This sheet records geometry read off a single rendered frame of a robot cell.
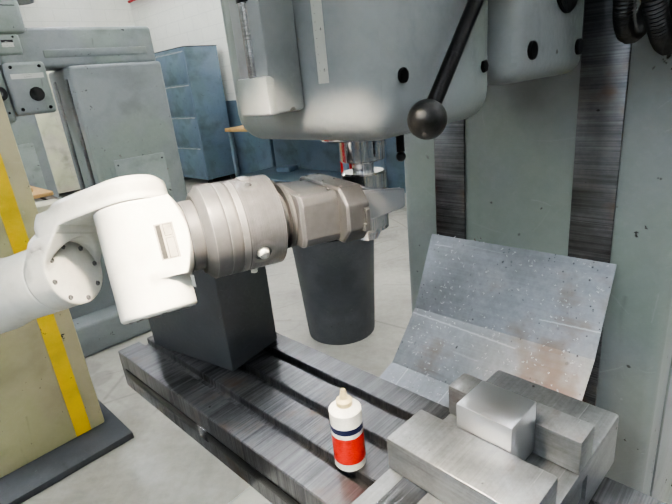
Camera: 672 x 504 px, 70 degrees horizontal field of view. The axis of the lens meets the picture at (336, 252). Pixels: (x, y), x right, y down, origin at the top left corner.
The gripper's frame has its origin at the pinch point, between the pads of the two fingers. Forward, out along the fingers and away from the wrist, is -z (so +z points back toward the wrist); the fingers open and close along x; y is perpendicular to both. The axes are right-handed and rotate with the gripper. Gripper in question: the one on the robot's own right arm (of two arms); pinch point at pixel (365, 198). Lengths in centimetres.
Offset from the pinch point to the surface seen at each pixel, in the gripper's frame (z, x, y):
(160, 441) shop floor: 25, 142, 124
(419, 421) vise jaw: 1.0, -9.8, 22.4
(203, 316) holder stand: 14.1, 33.5, 23.7
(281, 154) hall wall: -232, 632, 84
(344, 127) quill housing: 6.4, -8.3, -8.6
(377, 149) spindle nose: -0.4, -2.3, -5.3
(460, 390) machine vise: -6.0, -8.2, 22.4
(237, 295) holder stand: 8.2, 31.2, 20.7
